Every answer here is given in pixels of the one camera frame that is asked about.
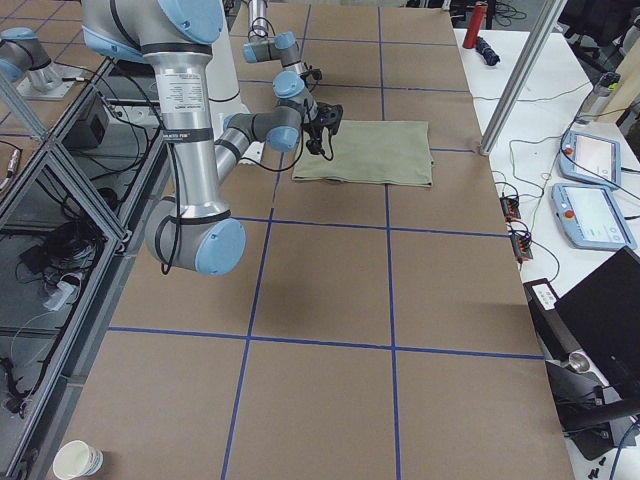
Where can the far teach pendant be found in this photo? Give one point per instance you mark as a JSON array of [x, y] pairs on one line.
[[590, 159]]

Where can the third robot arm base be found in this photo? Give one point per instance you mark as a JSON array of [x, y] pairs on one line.
[[26, 63]]

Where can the olive green long-sleeve shirt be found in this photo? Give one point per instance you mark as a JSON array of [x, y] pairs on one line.
[[374, 152]]

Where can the white paper cup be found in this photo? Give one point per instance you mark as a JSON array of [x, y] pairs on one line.
[[77, 459]]

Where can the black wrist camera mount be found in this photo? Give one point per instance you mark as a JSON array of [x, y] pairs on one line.
[[329, 116], [311, 74]]

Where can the black box with label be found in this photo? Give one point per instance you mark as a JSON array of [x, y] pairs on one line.
[[558, 323]]

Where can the teach pendant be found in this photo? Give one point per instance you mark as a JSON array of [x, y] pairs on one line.
[[591, 218], [590, 159]]

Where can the near teach pendant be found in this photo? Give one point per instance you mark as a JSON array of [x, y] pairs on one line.
[[591, 218]]

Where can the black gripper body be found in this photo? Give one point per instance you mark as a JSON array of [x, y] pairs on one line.
[[316, 131]]

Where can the red water bottle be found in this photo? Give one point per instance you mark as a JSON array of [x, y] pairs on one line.
[[478, 14]]

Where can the grey water bottle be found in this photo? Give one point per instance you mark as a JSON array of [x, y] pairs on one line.
[[597, 99]]

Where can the near small circuit board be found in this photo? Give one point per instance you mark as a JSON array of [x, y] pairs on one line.
[[521, 244]]

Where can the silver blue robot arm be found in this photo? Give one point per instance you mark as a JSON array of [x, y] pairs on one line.
[[193, 228], [264, 45]]

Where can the far small circuit board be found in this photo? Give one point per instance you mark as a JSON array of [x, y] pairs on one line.
[[510, 207]]

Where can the black laptop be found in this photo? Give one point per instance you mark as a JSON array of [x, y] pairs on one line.
[[602, 314]]

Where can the small circuit board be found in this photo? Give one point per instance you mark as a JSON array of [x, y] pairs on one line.
[[510, 207], [521, 244]]

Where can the dark blue folded umbrella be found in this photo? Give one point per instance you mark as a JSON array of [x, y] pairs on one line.
[[490, 57]]

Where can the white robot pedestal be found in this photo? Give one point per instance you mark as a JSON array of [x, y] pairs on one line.
[[222, 88]]

